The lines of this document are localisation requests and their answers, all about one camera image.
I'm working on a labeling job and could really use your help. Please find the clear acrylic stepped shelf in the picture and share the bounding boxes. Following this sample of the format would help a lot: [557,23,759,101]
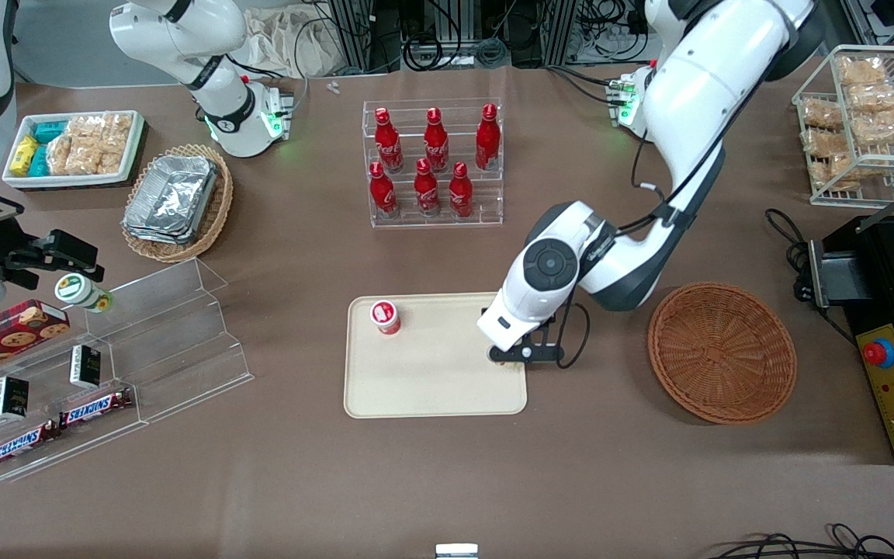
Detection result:
[0,258,255,484]

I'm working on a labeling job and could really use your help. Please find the aluminium foil tray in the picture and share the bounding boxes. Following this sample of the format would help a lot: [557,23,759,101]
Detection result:
[124,155,220,234]
[123,221,215,247]

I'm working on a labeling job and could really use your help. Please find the black countertop appliance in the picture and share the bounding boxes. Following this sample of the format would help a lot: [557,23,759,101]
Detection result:
[819,214,894,467]

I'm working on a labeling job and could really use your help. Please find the aluminium frame corner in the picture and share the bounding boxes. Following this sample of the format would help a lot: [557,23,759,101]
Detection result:
[841,0,894,49]

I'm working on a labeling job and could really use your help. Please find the clear acrylic bottle rack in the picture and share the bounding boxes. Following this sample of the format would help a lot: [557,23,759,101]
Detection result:
[362,97,504,228]

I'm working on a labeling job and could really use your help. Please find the red cola bottle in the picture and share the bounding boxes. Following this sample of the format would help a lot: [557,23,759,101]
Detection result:
[374,107,404,173]
[475,103,501,172]
[414,158,441,218]
[369,161,398,219]
[449,161,474,220]
[423,107,450,173]

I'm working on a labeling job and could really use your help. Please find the black cable bundle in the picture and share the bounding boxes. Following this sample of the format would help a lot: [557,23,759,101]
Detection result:
[403,0,511,72]

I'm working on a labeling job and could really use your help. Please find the aluminium frame post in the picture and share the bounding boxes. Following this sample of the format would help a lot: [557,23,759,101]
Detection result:
[539,0,581,68]

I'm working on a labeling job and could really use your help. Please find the yellow snack pack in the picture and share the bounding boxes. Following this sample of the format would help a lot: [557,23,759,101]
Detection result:
[10,136,40,177]

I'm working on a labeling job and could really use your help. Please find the snickers chocolate bar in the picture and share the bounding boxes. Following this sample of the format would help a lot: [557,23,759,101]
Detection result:
[0,421,61,471]
[58,388,134,430]

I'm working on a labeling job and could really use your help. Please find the round brown wicker basket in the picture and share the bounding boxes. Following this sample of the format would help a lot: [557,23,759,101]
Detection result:
[647,281,799,425]

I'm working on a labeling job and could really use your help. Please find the red white lidded cup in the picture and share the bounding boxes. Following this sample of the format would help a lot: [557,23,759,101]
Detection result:
[370,300,403,336]

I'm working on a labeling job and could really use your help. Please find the black power cable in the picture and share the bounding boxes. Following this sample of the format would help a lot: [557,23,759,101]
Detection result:
[764,207,859,347]

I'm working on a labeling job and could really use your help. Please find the white plastic bin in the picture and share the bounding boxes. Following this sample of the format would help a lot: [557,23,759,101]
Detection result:
[2,110,146,190]

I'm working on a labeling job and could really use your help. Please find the black floor cables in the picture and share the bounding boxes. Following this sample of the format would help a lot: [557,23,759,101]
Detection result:
[707,523,894,559]

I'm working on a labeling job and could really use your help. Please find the cream plastic tray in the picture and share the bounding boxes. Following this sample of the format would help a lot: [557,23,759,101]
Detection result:
[343,292,528,420]

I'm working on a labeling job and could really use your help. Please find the small dark snack box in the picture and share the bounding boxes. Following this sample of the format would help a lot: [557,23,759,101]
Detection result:
[69,345,103,390]
[0,376,31,421]

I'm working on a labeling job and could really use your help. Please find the beige cloth bag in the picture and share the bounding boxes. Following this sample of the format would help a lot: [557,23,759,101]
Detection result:
[241,6,344,79]

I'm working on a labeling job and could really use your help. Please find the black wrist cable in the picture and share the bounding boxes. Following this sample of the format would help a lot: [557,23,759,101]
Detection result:
[554,301,592,370]

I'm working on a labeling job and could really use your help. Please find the green white lidded cup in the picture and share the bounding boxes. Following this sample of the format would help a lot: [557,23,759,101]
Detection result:
[54,273,115,314]

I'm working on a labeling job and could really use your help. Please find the red cookie box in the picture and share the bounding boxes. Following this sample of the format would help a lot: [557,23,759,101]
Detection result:
[0,299,71,386]

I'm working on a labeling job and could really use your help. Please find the oval brown wicker basket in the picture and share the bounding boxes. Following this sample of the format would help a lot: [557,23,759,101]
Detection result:
[120,144,234,264]

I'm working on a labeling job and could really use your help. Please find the aluminium frame rack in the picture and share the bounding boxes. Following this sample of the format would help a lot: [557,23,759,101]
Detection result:
[326,0,403,75]

